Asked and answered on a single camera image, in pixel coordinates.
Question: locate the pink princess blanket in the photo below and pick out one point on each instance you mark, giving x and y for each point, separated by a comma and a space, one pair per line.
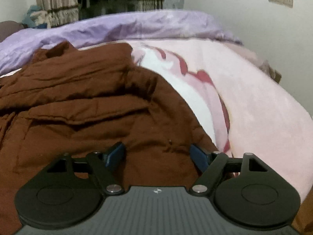
238, 106

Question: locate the purple duvet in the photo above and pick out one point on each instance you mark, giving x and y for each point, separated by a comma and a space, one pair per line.
18, 49

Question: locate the left beige curtain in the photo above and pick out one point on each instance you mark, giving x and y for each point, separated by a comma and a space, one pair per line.
60, 12

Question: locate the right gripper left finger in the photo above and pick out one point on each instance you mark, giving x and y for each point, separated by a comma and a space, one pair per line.
103, 167

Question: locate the quilted mauve headboard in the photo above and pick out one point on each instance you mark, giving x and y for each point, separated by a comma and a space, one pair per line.
8, 28

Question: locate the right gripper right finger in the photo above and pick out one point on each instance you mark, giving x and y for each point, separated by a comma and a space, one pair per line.
210, 166

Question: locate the brown padded jacket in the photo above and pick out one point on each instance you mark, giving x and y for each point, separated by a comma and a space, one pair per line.
80, 101

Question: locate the clothes pile by curtain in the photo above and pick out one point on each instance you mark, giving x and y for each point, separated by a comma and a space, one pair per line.
36, 18

